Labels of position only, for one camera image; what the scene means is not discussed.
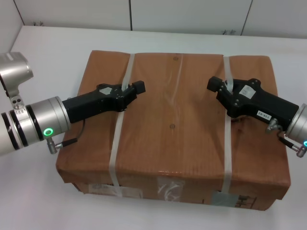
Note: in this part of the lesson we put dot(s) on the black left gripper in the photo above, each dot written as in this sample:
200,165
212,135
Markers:
96,103

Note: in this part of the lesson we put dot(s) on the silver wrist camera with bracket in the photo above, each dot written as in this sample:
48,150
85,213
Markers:
14,69

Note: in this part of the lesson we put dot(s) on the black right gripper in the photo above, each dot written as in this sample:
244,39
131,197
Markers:
261,103

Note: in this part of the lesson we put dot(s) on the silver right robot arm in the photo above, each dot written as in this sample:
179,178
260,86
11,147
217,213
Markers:
298,124

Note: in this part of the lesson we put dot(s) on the brown cardboard box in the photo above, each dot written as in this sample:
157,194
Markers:
172,143

